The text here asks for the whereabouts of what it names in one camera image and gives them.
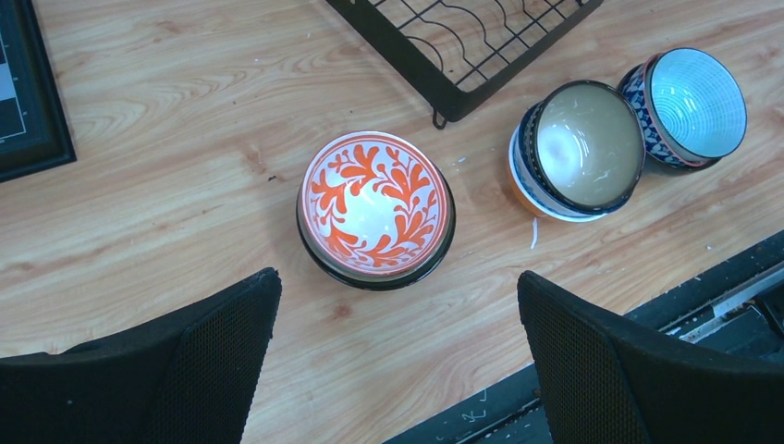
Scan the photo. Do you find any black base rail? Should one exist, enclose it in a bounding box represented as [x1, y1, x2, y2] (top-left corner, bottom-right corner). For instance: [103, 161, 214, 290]
[396, 234, 783, 443]

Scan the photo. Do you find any beige interior bowl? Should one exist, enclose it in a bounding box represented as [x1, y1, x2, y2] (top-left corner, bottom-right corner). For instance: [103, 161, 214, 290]
[517, 80, 645, 216]

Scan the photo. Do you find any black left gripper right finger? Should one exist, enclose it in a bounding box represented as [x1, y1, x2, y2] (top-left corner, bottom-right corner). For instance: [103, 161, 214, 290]
[517, 271, 783, 443]

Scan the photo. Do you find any white blue striped bowl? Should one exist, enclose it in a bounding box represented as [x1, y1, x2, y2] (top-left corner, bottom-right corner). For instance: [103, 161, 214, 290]
[508, 125, 606, 223]

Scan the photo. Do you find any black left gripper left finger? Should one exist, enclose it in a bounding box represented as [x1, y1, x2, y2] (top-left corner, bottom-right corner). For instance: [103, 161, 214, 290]
[1, 267, 282, 443]

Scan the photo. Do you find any teal dashed pattern bowl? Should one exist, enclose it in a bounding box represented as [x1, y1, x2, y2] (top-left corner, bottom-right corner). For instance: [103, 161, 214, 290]
[619, 47, 748, 170]

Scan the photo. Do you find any black white chessboard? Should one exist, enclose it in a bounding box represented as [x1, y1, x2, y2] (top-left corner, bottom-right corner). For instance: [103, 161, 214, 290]
[1, 1, 77, 182]

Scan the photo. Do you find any orange floral pattern bowl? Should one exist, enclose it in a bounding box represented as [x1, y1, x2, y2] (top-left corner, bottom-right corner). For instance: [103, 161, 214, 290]
[296, 130, 448, 281]

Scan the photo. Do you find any black wire dish rack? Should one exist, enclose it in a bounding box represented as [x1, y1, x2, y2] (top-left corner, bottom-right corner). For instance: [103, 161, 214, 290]
[328, 0, 603, 130]

